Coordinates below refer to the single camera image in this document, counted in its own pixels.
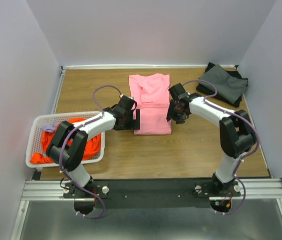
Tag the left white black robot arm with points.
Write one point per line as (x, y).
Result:
(69, 141)

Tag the pink t shirt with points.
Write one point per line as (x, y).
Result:
(152, 97)

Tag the orange t shirt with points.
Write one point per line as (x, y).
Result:
(91, 149)

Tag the folded grey t shirt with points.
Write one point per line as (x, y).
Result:
(229, 87)

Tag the white plastic laundry basket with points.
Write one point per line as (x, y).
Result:
(34, 141)

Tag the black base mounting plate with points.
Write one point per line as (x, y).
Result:
(86, 207)

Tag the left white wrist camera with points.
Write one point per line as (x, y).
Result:
(124, 96)

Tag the purple cloth in basket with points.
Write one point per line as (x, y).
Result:
(50, 128)

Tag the aluminium table edge rail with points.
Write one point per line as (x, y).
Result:
(79, 84)

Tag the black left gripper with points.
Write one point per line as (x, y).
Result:
(134, 124)

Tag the folded black t shirt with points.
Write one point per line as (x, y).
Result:
(235, 104)

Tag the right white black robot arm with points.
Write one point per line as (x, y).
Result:
(237, 135)

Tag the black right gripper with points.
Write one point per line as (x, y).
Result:
(180, 119)

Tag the front aluminium frame rail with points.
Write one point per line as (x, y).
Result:
(251, 188)

